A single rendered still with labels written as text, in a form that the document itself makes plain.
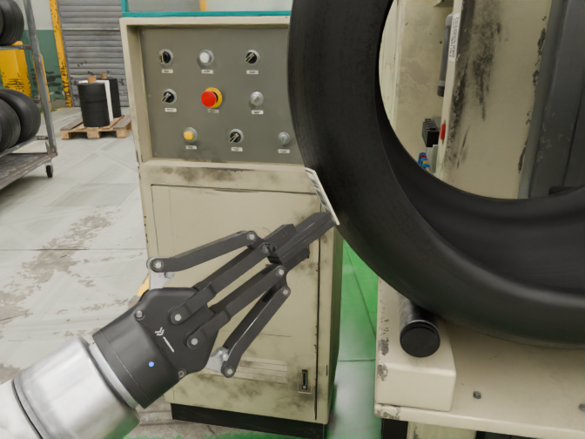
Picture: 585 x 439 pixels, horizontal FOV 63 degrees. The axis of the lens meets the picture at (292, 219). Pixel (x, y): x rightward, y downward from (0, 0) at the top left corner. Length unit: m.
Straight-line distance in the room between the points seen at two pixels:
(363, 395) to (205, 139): 1.09
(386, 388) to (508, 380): 0.18
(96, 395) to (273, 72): 0.99
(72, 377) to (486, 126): 0.71
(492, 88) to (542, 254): 0.28
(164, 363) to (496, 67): 0.67
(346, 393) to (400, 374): 1.29
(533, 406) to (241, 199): 0.87
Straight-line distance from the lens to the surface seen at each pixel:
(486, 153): 0.88
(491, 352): 0.75
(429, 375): 0.59
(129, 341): 0.40
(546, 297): 0.52
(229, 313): 0.43
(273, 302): 0.45
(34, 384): 0.41
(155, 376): 0.40
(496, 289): 0.51
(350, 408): 1.82
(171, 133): 1.37
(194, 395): 1.68
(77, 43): 10.27
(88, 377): 0.39
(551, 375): 0.74
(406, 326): 0.56
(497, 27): 0.86
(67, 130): 6.93
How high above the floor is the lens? 1.22
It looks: 21 degrees down
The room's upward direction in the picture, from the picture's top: straight up
